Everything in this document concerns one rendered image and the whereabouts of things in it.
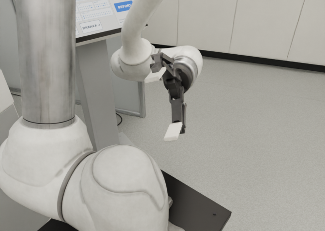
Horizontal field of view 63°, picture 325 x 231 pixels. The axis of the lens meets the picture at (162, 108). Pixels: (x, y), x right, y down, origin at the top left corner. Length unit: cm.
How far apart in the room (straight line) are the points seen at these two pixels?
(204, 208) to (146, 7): 52
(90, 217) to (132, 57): 46
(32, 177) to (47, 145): 7
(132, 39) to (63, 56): 28
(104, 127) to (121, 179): 118
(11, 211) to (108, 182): 97
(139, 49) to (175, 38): 248
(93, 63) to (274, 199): 133
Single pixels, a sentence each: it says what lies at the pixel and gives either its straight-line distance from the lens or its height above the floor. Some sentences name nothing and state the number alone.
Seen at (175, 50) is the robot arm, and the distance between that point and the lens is 81.
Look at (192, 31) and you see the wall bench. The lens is 317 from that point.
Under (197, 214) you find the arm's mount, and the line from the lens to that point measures 73.
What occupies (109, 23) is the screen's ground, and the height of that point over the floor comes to 100.
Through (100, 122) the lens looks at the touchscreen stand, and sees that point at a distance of 159.
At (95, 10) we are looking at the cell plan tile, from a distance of 129.
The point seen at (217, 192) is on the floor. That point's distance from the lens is 177.
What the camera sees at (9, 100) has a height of 82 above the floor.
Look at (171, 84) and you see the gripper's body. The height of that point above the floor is 107.
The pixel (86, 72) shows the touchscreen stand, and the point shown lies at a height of 76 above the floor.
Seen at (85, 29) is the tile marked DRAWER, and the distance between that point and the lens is 124.
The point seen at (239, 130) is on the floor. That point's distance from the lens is 221.
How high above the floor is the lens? 140
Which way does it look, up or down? 36 degrees down
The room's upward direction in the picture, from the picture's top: straight up
